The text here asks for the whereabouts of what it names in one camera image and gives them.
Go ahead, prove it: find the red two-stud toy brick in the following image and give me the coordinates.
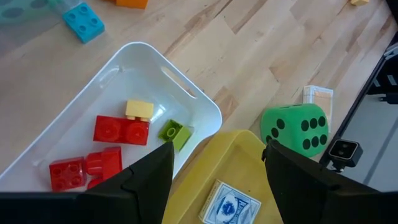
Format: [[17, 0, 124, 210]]
[[93, 114, 150, 146], [85, 146, 124, 190]]

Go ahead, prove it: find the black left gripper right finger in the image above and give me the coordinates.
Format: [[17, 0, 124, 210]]
[[262, 139, 379, 224]]

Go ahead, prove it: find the white wrapped card box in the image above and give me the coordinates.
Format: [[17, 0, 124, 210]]
[[303, 85, 334, 133]]

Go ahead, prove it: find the lime green toy brick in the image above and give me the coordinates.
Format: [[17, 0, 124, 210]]
[[157, 119, 193, 152]]

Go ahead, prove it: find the small red square brick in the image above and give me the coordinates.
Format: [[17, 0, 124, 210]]
[[49, 156, 87, 192]]

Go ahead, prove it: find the orange toy brick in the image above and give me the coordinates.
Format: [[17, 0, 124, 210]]
[[115, 0, 149, 9]]

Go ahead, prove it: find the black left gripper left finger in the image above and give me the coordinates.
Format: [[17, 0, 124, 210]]
[[77, 141, 175, 224]]

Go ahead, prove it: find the teal toy brick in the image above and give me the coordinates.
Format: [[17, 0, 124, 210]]
[[62, 2, 106, 44]]

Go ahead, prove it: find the white plastic bin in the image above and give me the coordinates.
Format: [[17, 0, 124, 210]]
[[0, 42, 223, 192]]

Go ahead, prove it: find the blue playing card box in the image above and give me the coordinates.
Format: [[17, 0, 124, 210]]
[[198, 179, 262, 224]]

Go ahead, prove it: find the yellow plastic tray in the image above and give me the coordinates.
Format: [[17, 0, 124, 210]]
[[161, 129, 284, 224]]

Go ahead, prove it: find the black table-level camera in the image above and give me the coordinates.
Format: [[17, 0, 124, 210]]
[[320, 139, 364, 173]]

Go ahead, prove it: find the green foam die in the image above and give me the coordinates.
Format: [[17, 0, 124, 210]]
[[260, 103, 330, 158]]

